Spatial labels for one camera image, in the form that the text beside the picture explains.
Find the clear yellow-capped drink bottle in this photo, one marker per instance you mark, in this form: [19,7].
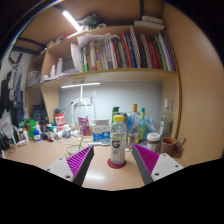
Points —
[118,143]

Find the clear blue plastic bag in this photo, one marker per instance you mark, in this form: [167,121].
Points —
[151,126]

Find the blue and white squat bottle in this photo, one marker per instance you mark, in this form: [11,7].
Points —
[37,136]

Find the cream round cup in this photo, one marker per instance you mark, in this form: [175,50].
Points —
[74,149]

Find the dark brown small bottle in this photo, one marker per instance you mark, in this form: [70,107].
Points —
[50,135]

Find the small white pill bottle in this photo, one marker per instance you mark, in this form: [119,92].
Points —
[67,132]

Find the blue hanging garment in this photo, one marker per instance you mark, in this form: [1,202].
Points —
[17,100]

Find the wooden shelf unit with books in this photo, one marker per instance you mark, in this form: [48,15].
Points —
[110,75]

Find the flat round red coaster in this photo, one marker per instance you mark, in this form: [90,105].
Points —
[109,163]

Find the brown ceramic mug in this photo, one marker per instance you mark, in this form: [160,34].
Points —
[168,146]

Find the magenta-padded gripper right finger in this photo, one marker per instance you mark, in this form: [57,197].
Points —
[147,159]

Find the red canister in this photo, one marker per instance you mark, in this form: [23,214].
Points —
[59,122]

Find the green box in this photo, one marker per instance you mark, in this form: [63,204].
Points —
[30,128]

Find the small black appliance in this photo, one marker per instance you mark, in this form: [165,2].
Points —
[38,113]

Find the white-lidded brown jar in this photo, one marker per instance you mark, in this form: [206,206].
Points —
[153,143]

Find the ceiling light tube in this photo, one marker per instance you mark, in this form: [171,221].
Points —
[71,20]

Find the black hanging garment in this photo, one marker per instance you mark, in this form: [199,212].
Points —
[4,96]

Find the gold-capped amber bottle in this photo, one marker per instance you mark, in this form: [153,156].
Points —
[133,128]

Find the magenta pouch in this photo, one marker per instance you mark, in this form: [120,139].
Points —
[83,126]

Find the white LED desk lamp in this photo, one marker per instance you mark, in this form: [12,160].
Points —
[80,85]

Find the tall clear glass bottle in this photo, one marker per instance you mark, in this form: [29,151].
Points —
[166,123]

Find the wooden stirring stick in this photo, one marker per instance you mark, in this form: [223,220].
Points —
[80,141]

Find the white power strip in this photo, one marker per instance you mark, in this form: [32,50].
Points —
[85,101]

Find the green-capped green bottle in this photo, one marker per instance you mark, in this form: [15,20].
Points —
[142,128]

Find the blue and white carton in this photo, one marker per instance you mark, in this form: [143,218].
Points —
[101,131]

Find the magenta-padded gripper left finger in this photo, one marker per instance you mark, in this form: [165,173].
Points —
[78,160]

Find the dark green bottle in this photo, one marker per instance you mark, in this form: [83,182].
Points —
[115,110]

